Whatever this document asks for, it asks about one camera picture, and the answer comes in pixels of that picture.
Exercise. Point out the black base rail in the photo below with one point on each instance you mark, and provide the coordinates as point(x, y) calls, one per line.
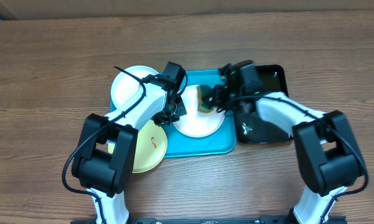
point(261, 220)

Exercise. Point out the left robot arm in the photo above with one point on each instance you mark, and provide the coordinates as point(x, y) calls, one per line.
point(102, 163)

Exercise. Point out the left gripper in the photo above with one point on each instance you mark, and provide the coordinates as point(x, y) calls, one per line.
point(159, 121)

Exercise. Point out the teal serving tray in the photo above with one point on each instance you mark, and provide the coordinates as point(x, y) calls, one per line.
point(221, 141)

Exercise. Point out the yellow green sponge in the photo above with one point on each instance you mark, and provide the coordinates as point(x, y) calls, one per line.
point(205, 95)

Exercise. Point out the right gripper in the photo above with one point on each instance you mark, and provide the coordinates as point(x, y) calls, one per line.
point(222, 101)

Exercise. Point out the white plate with stain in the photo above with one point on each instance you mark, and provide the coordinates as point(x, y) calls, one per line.
point(197, 124)

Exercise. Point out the black water tray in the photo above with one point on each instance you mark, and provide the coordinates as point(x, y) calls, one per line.
point(250, 129)

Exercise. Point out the white plate upper left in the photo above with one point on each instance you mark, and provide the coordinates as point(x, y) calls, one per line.
point(127, 87)

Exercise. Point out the yellow plate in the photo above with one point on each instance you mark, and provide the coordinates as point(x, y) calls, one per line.
point(151, 148)

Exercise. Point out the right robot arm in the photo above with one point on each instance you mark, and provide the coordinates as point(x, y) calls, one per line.
point(329, 158)

